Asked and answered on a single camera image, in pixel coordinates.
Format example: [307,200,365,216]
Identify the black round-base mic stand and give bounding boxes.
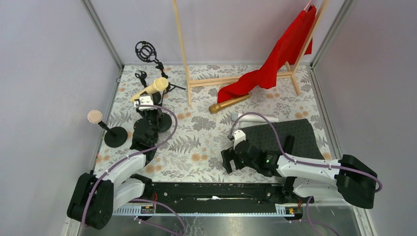
[98,121,128,148]

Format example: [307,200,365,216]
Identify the gold microphone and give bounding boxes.
[208,94,251,114]

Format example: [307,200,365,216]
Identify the cream yellow microphone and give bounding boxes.
[130,77,169,103]

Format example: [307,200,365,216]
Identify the pink microphone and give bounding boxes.
[87,110,103,124]

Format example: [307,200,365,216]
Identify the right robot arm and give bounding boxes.
[221,140,379,209]

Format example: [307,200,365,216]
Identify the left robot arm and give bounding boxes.
[66,108,172,230]

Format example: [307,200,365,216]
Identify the white microphone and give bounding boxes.
[231,112,279,123]

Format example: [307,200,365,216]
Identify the black cylinder on mat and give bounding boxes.
[283,135,295,154]

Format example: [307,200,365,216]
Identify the dark perforated foam mat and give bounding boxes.
[241,119,324,160]

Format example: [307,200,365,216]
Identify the red cloth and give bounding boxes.
[217,5,317,103]

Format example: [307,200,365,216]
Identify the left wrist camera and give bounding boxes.
[133,94,154,111]

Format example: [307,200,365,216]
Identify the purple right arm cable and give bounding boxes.
[229,112,383,193]

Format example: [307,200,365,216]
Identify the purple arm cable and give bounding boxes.
[81,104,187,236]
[229,112,383,193]

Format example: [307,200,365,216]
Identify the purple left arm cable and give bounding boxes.
[81,104,187,236]

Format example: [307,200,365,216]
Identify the grey slotted cable duct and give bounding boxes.
[113,204,304,218]

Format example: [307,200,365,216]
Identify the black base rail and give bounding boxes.
[130,181,314,214]

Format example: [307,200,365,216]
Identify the black tripod shock-mount stand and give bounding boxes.
[135,41,169,79]

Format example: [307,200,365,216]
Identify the wooden rack frame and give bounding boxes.
[173,0,329,95]

